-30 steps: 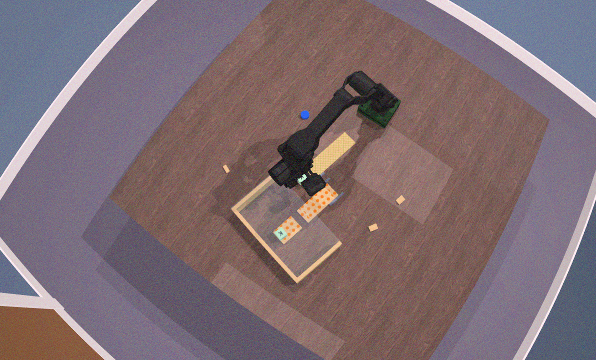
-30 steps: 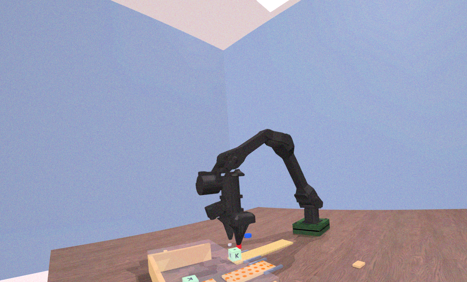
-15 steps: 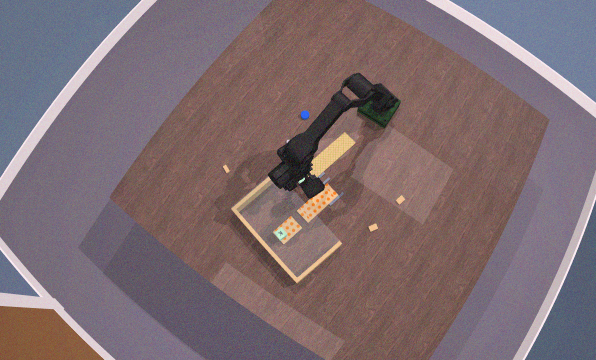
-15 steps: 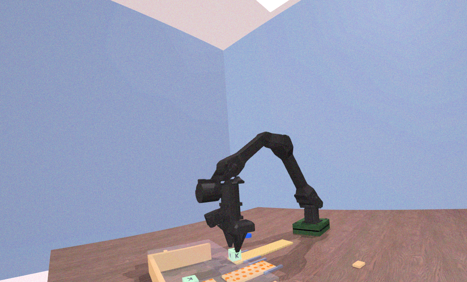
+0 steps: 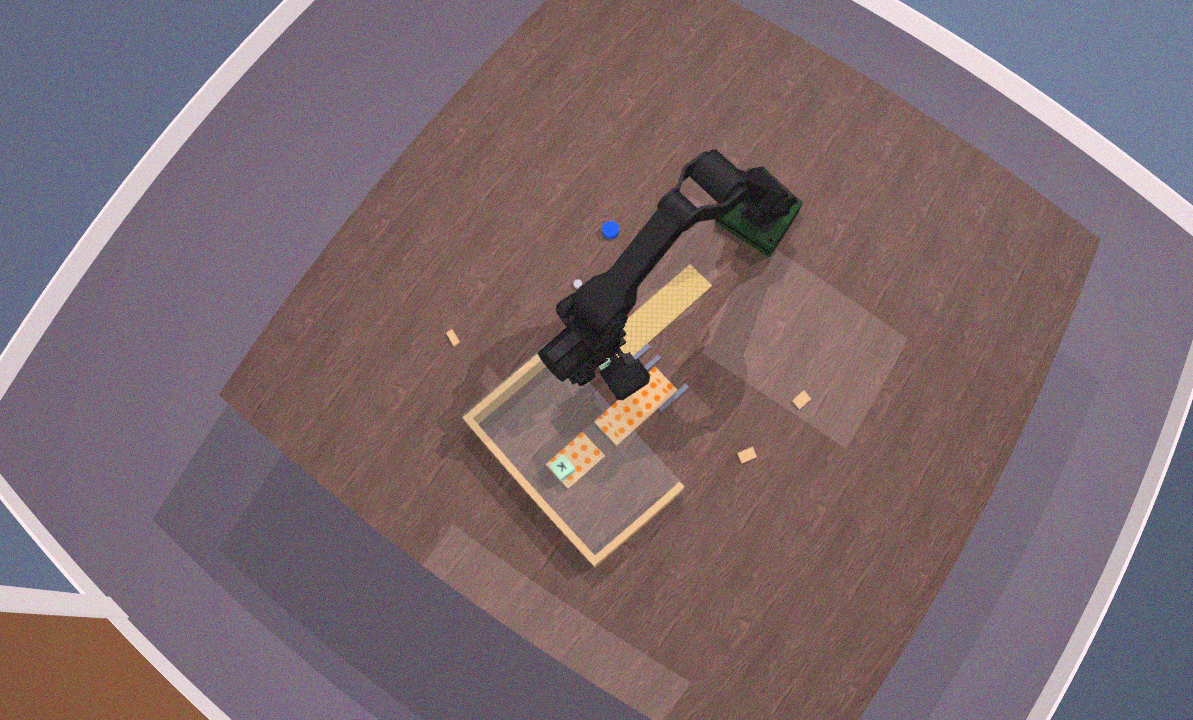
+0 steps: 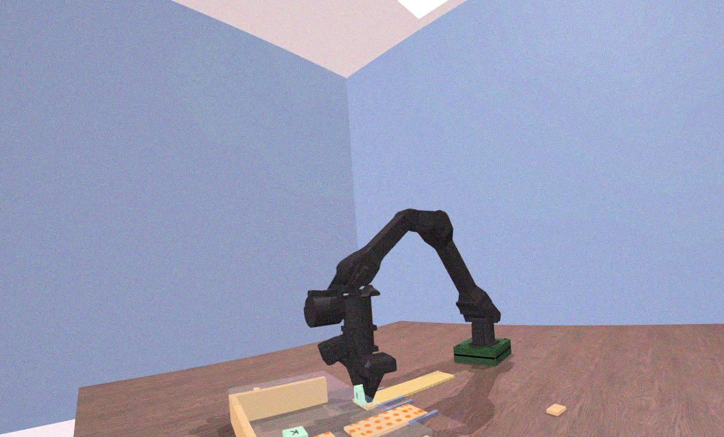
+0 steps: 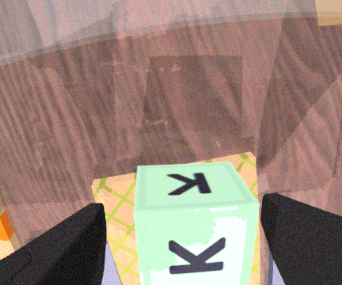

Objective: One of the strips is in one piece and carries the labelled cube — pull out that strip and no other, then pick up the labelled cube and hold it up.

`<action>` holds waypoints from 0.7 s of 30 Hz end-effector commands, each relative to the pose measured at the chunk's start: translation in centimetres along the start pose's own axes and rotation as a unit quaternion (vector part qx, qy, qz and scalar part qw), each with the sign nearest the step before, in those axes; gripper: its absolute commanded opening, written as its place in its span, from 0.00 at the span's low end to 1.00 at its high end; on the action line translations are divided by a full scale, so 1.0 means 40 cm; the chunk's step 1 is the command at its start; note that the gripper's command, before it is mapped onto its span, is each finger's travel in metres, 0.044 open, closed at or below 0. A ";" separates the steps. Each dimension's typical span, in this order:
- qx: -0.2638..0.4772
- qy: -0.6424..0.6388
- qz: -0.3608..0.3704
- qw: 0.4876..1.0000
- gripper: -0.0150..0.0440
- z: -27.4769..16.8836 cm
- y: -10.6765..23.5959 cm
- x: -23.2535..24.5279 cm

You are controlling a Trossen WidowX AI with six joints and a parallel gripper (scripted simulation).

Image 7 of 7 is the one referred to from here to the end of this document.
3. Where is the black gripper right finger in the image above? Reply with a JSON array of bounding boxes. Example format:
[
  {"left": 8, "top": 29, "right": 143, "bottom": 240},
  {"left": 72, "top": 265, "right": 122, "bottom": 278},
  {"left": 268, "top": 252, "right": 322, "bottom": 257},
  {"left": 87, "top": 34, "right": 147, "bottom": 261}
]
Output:
[{"left": 260, "top": 193, "right": 342, "bottom": 285}]

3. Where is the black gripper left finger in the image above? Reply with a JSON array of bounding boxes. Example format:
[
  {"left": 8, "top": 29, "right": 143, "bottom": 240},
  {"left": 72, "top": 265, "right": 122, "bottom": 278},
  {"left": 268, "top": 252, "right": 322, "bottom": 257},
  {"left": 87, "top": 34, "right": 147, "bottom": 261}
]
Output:
[{"left": 0, "top": 203, "right": 107, "bottom": 285}]

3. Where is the pale green cube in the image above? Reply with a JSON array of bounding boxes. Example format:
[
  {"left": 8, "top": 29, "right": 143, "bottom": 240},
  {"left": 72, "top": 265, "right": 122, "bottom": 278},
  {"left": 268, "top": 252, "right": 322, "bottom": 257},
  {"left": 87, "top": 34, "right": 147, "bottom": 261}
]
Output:
[{"left": 134, "top": 161, "right": 260, "bottom": 285}]

